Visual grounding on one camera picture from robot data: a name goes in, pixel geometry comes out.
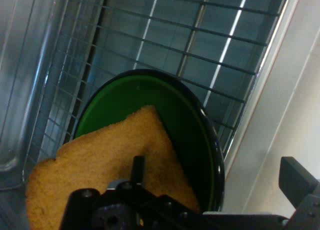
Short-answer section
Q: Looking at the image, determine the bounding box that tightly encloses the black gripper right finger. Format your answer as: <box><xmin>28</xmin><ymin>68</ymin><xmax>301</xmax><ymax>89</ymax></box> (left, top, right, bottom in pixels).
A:
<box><xmin>279</xmin><ymin>156</ymin><xmax>320</xmax><ymax>230</ymax></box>

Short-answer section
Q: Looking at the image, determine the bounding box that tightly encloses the brown toast slice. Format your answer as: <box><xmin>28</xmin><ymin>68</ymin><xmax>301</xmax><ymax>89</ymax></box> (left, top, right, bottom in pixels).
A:
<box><xmin>24</xmin><ymin>104</ymin><xmax>202</xmax><ymax>230</ymax></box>

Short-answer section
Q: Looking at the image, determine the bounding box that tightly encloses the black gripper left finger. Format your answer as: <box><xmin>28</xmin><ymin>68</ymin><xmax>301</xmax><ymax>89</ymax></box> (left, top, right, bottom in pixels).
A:
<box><xmin>58</xmin><ymin>155</ymin><xmax>203</xmax><ymax>230</ymax></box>

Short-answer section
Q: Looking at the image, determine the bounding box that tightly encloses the dark plate in oven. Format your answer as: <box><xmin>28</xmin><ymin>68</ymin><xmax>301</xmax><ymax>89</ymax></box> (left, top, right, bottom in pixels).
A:
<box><xmin>73</xmin><ymin>68</ymin><xmax>226</xmax><ymax>213</ymax></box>

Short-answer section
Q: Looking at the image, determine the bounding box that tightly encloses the wire oven rack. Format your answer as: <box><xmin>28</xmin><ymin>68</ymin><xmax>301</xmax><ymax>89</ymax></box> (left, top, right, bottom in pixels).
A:
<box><xmin>23</xmin><ymin>0</ymin><xmax>292</xmax><ymax>188</ymax></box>

